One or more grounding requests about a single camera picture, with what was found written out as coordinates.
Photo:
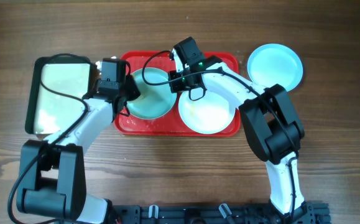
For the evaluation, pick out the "white plate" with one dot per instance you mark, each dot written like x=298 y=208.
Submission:
x=208 y=115

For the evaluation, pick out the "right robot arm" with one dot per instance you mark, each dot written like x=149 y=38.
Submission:
x=272 y=127

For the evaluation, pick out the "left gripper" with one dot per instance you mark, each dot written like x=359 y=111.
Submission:
x=133 y=93

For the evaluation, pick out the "light blue plate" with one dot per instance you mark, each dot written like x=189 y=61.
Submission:
x=272 y=64
x=158 y=100

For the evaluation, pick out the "light blue plate top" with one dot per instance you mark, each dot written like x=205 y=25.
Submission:
x=272 y=64

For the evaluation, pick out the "dark green water tray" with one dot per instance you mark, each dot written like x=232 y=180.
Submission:
x=56 y=89

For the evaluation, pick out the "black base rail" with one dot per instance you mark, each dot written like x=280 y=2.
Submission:
x=258 y=213

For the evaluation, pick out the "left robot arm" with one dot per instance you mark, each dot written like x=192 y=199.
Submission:
x=51 y=181

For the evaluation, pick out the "green yellow sponge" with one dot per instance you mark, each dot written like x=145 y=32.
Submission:
x=139 y=98

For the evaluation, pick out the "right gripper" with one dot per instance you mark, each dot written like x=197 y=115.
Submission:
x=176 y=87

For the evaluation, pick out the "red plastic tray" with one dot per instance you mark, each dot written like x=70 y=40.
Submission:
x=170 y=124

